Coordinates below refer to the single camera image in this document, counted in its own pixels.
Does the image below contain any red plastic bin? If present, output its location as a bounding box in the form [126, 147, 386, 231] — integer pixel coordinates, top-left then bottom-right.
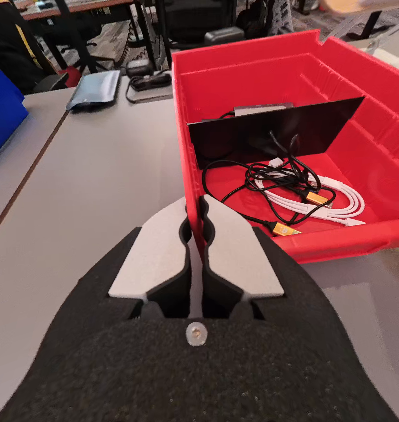
[171, 29, 399, 264]

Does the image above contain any brown wooden table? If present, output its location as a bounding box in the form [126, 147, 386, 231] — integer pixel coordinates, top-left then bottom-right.
[15, 0, 134, 21]

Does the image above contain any black divider panel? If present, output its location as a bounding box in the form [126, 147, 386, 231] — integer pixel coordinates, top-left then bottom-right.
[187, 96, 365, 169]

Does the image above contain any black office chair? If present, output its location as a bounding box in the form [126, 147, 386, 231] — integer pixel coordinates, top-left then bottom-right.
[38, 13, 117, 75]

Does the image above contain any black cable with gold plugs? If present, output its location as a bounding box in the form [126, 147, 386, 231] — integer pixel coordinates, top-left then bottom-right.
[202, 130, 337, 237]

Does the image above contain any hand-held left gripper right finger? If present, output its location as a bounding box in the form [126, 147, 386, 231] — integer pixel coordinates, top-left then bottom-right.
[199, 195, 285, 318]

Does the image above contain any grey desk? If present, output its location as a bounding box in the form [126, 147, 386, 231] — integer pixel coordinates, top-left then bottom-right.
[0, 40, 399, 422]
[0, 87, 75, 231]

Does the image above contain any grey USB hub with cable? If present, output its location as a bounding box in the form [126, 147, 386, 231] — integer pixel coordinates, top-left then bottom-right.
[219, 103, 294, 119]

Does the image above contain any black jacket with yellow stripe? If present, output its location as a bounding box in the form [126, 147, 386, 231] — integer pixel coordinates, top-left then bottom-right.
[0, 0, 55, 94]

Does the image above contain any black hard case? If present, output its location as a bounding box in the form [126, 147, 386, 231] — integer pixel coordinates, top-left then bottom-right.
[204, 27, 245, 47]

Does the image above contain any black earbud case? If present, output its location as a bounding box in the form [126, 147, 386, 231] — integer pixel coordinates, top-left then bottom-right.
[126, 59, 153, 77]

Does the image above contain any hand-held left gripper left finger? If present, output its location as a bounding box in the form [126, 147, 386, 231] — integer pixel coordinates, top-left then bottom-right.
[108, 197, 193, 318]

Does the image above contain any white charging cable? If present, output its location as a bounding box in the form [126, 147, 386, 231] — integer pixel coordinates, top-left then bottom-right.
[254, 158, 366, 227]

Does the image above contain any black charger with cable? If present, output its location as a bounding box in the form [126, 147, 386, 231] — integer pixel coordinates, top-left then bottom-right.
[125, 73, 173, 103]

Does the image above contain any coiled black cable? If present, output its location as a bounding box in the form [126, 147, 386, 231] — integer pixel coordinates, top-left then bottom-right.
[122, 20, 137, 61]

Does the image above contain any blue plastic bin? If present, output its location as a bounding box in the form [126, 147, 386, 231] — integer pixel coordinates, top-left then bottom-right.
[0, 65, 29, 163]

